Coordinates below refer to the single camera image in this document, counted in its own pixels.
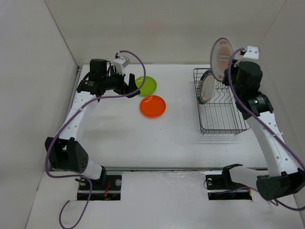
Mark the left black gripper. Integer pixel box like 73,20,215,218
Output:
102,66,140,98

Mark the orange sunburst patterned plate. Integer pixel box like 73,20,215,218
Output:
210,38,234,82

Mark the lime green plate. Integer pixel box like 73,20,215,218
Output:
135,76,157,96

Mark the green rimmed white plate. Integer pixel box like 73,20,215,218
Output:
196,70,216,104

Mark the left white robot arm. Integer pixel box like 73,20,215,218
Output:
45,56,140,189

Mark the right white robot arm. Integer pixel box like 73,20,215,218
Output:
220,60,305,201

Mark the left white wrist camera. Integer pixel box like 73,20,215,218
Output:
112,54,131,75

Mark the black wire dish rack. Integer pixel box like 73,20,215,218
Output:
193,68,250,135

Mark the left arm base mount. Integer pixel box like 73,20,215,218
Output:
75,173,122,201

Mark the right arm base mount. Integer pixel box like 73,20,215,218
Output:
203,174,252,200

